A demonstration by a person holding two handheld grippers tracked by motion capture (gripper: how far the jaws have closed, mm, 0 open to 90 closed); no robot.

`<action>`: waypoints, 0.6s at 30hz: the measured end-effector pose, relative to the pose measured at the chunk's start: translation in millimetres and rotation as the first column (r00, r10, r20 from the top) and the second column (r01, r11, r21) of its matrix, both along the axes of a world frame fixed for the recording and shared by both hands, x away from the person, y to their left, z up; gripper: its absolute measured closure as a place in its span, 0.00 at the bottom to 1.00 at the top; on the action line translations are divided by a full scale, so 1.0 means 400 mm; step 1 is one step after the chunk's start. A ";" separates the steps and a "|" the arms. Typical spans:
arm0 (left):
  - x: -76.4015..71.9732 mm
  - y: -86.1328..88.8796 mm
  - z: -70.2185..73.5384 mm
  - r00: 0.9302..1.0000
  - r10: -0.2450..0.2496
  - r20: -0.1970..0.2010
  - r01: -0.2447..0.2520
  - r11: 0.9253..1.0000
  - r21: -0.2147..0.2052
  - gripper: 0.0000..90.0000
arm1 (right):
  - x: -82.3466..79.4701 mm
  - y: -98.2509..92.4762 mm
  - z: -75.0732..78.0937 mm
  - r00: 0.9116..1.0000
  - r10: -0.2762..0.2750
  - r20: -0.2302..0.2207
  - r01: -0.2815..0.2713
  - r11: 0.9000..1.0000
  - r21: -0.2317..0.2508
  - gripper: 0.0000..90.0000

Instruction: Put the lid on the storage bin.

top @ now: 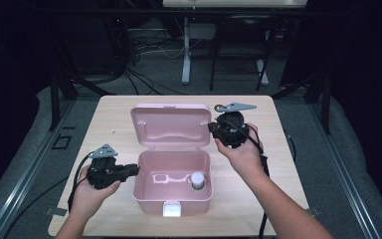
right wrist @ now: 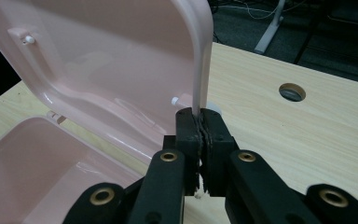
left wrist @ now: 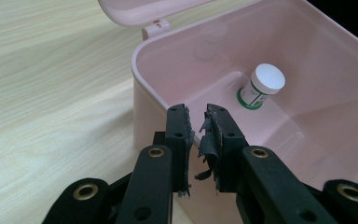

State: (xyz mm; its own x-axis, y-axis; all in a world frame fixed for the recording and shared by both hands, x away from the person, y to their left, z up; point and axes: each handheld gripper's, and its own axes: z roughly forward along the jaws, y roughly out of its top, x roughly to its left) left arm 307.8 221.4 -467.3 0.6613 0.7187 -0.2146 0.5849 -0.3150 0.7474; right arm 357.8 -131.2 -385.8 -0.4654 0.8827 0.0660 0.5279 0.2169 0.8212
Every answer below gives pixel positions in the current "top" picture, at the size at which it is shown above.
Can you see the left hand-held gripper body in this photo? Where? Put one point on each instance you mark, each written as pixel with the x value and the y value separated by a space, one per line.
pixel 102 174

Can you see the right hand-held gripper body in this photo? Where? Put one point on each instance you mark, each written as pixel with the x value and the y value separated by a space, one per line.
pixel 232 131

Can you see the small bottle with white cap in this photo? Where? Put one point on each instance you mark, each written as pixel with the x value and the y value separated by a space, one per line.
pixel 197 178

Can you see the person's left hand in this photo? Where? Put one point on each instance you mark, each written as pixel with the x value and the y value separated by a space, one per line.
pixel 88 199

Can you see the person's right hand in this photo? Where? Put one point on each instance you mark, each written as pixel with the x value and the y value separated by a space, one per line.
pixel 245 159

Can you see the grey tape strip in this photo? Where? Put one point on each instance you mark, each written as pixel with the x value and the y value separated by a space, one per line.
pixel 315 211
pixel 56 211

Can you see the white desk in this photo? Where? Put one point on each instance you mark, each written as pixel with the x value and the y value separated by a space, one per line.
pixel 186 49

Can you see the black metal stand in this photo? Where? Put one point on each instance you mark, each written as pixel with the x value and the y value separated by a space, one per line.
pixel 54 99
pixel 326 106

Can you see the black chair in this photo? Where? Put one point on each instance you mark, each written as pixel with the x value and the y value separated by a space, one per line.
pixel 245 23

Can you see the aluminium floor rail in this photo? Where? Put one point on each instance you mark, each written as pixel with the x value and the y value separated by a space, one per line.
pixel 344 172
pixel 30 172

